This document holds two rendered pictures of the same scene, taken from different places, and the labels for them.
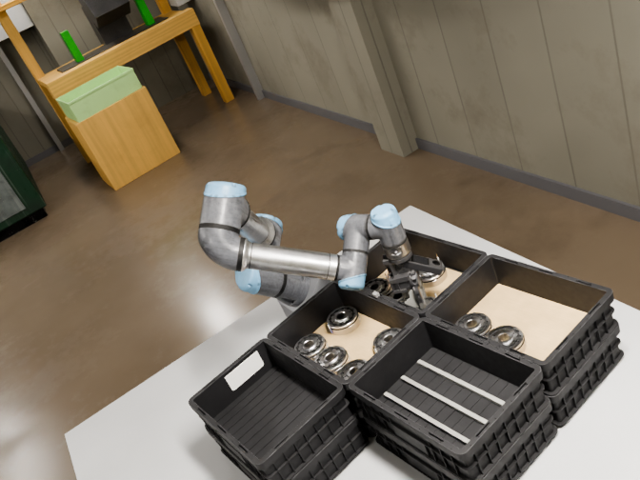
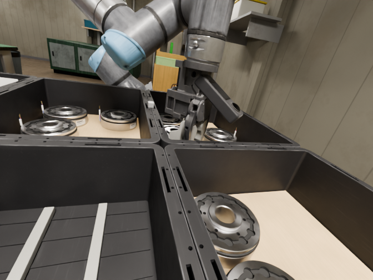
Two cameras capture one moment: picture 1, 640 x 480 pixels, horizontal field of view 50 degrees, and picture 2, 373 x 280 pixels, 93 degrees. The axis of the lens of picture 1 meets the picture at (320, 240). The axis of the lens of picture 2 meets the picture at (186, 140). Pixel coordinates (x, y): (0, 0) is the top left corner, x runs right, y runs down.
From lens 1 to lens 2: 1.66 m
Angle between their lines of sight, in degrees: 7
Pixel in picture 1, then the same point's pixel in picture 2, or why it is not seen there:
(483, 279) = (276, 170)
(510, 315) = (294, 251)
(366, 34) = (258, 80)
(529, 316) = not seen: outside the picture
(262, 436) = not seen: outside the picture
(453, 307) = (216, 171)
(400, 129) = not seen: hidden behind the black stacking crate
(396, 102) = (250, 112)
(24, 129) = (146, 66)
